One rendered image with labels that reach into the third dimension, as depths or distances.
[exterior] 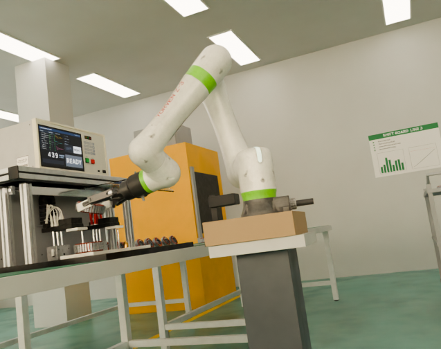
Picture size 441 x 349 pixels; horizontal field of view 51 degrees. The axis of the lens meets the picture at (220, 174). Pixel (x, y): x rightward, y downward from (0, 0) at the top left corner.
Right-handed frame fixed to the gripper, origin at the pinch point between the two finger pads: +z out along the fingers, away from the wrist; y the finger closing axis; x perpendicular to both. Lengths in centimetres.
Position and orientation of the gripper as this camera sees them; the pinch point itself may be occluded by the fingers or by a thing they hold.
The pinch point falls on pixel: (91, 207)
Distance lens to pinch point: 186.9
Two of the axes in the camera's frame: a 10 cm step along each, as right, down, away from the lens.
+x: -3.2, -9.2, 2.4
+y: 3.8, 1.1, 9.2
